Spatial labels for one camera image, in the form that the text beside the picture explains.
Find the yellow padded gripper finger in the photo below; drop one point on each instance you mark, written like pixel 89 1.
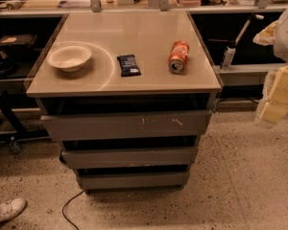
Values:
pixel 273 106

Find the grey bottom drawer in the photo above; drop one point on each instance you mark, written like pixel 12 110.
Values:
pixel 125 181

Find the grey drawer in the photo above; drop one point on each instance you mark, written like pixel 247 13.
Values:
pixel 125 181
pixel 117 158
pixel 126 125

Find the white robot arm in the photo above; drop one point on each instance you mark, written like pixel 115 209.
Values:
pixel 276 34

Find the grey top drawer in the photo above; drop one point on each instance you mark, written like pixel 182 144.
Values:
pixel 126 125

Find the grey drawer cabinet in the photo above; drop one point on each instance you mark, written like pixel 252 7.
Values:
pixel 99 88

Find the grey middle drawer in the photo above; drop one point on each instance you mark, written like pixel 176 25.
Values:
pixel 117 158

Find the orange soda can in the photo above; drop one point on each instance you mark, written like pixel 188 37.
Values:
pixel 178 56

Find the dark blue snack bar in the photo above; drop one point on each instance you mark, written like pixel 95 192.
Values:
pixel 128 66

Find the white paper bowl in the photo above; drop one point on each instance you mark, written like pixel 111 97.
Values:
pixel 69 58

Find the white sneaker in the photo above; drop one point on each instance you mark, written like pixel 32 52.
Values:
pixel 12 208

